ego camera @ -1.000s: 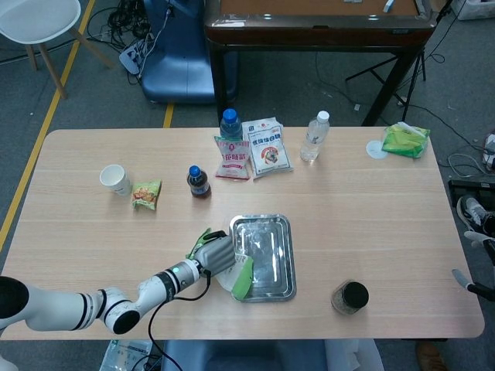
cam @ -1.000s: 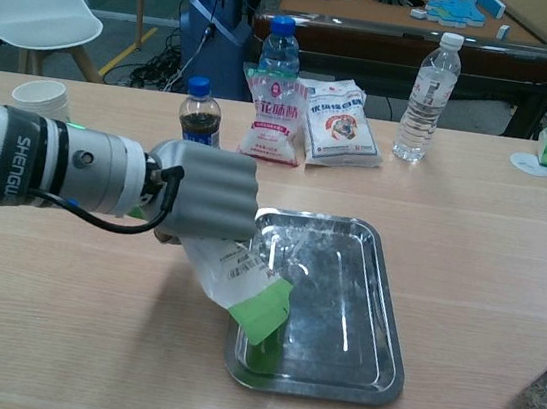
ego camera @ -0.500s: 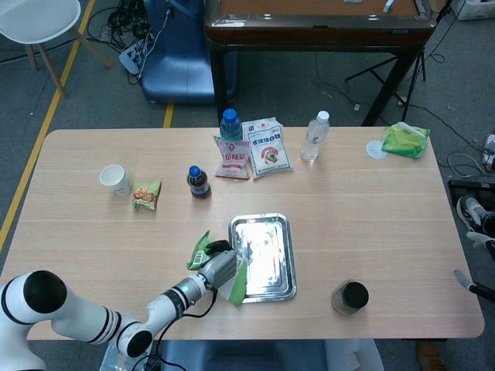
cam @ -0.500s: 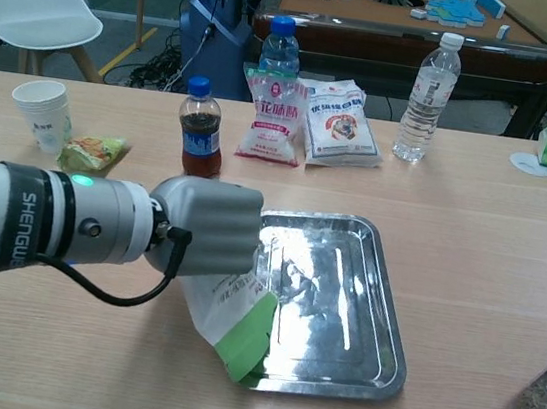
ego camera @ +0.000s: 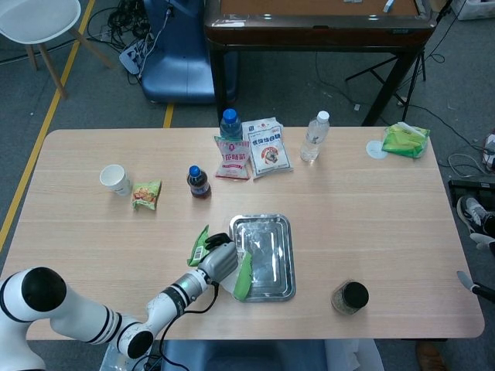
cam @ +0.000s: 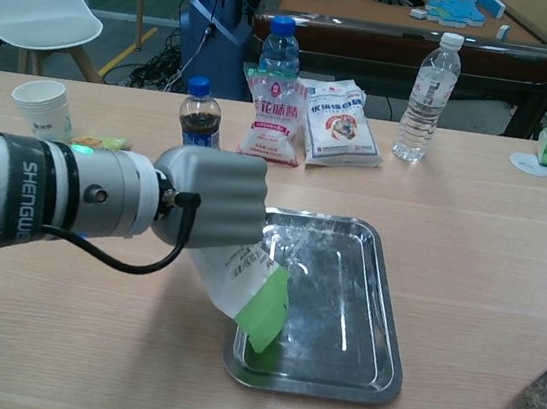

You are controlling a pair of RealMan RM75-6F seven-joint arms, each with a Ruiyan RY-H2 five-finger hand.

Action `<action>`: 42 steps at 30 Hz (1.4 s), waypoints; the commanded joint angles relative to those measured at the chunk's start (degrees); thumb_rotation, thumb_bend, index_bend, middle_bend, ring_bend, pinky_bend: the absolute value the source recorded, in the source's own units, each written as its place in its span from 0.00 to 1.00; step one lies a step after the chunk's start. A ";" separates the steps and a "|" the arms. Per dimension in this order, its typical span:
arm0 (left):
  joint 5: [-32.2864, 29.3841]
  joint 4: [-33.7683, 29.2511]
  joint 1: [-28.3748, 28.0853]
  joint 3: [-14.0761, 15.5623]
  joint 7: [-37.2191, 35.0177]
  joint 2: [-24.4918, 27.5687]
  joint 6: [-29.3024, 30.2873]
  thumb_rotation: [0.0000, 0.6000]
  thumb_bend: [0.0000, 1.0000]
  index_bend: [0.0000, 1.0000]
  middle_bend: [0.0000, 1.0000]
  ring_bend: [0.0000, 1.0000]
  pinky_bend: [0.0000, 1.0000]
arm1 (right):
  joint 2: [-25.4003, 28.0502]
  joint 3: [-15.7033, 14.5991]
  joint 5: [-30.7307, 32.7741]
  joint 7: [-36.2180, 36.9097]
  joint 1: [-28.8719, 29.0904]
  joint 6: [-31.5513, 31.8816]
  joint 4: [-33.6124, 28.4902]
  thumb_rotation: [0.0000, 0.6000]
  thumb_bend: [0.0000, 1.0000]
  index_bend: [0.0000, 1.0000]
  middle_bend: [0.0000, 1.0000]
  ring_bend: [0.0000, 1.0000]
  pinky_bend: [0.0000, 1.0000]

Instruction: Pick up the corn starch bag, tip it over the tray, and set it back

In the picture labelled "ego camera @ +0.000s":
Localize metal tray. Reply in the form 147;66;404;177
228;213;297;303

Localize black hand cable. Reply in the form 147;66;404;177
160;283;220;349

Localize water bottle blue cap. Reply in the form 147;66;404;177
219;108;244;141

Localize green tissue pack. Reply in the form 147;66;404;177
381;121;431;160

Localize white power strip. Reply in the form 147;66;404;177
118;38;154;74

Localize stack of white paper cups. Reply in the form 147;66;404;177
99;164;132;197

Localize black lid jar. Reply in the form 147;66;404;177
330;279;370;315

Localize blue robot chassis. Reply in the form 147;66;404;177
160;339;329;371

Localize small cola bottle blue cap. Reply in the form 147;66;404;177
186;165;213;201

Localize white bag blue print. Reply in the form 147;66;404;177
241;117;294;182

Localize green white corn starch bag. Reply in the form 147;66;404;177
187;225;254;301

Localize brown shoe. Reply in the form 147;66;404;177
415;342;446;371

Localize grey white sneaker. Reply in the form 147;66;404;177
456;196;495;235

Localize black floor device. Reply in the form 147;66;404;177
448;179;495;202

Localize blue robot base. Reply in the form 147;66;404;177
139;0;217;104

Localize dark brown mahjong table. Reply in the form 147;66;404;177
203;0;436;127

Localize white round lid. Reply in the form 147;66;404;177
366;139;390;159

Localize clear water bottle white cap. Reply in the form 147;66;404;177
299;111;331;163

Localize white chair wooden legs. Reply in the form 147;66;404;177
0;0;115;100

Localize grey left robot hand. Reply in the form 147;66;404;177
196;233;239;287

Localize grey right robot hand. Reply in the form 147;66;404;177
456;233;495;305

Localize tangle of black floor cables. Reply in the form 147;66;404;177
87;0;167;84

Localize green orange snack packet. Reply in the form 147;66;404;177
131;179;162;212

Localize black tripod stand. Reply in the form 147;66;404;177
345;0;453;121

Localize white bag pink print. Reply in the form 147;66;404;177
213;135;251;181

